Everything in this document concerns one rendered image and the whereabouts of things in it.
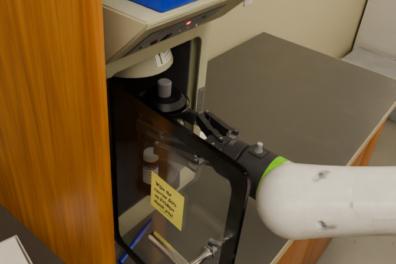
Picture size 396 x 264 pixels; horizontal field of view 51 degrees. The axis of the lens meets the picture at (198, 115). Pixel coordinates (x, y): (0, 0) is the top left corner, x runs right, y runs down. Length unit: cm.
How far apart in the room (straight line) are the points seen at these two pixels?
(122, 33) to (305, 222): 36
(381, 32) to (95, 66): 334
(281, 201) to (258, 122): 84
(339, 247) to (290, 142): 113
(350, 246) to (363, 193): 185
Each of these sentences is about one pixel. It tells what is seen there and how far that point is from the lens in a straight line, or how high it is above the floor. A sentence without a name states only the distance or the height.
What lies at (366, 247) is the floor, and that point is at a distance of 244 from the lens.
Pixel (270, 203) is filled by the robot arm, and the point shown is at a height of 132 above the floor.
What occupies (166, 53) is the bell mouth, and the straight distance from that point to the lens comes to 86.
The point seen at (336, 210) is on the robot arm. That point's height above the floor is 134.
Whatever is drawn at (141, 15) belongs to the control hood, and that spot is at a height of 151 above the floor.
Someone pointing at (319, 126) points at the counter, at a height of 94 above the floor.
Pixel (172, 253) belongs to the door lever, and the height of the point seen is 121.
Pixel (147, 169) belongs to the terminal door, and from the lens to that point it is 67.
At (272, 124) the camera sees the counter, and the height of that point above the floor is 94.
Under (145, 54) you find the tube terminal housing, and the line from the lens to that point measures 76.
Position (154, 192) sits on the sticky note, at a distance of 69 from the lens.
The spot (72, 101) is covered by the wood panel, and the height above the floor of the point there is 139.
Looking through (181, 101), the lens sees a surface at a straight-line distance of 83.
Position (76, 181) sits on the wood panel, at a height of 123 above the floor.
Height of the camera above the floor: 172
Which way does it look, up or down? 34 degrees down
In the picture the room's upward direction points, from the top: 6 degrees clockwise
